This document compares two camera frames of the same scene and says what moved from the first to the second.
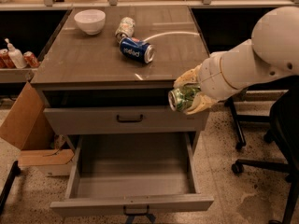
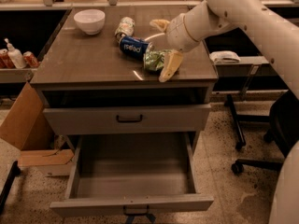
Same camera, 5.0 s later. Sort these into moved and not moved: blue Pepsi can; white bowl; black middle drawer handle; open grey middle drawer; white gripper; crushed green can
Moved: white gripper; crushed green can
Not moved: open grey middle drawer; blue Pepsi can; black middle drawer handle; white bowl
